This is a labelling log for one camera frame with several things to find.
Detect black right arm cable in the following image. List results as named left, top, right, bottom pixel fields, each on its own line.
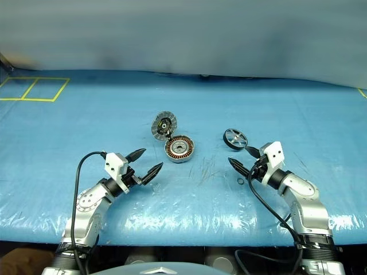
left=235, top=164, right=304, bottom=275

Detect brown rounded shape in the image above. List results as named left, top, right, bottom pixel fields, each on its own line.
left=0, top=247, right=56, bottom=275

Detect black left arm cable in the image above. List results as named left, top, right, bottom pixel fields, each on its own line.
left=70, top=150, right=107, bottom=275

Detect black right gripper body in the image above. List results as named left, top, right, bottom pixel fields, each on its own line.
left=250, top=155, right=271, bottom=183

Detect silver finned motor end cap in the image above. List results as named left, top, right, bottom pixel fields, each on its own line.
left=151, top=111, right=179, bottom=142

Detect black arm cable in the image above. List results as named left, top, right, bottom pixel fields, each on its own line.
left=70, top=150, right=107, bottom=275
left=235, top=164, right=304, bottom=275

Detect motor stator with copper windings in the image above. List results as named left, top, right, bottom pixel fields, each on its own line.
left=164, top=135, right=196, bottom=164

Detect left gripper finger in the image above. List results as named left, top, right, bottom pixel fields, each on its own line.
left=140, top=162, right=164, bottom=186
left=125, top=148, right=147, bottom=164

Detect grey rounded shape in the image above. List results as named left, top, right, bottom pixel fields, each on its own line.
left=124, top=247, right=157, bottom=266
left=204, top=247, right=239, bottom=269

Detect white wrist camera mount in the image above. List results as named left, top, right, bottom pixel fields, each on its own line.
left=104, top=152, right=129, bottom=191
left=259, top=141, right=285, bottom=184

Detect blue plastic table cover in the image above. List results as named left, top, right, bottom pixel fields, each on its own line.
left=0, top=68, right=367, bottom=248

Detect black rotor ring silver spokes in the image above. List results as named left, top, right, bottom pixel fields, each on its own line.
left=222, top=128, right=249, bottom=150

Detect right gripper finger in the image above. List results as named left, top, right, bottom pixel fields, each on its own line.
left=243, top=146, right=263, bottom=158
left=228, top=157, right=253, bottom=180

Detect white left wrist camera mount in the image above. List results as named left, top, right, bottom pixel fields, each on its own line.
left=104, top=152, right=129, bottom=191

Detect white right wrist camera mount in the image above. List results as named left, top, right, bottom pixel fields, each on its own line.
left=259, top=141, right=285, bottom=184

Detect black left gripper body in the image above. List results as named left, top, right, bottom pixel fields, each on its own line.
left=122, top=166, right=143, bottom=190

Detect grey robot torso with logo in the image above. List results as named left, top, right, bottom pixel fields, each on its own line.
left=104, top=262, right=239, bottom=275

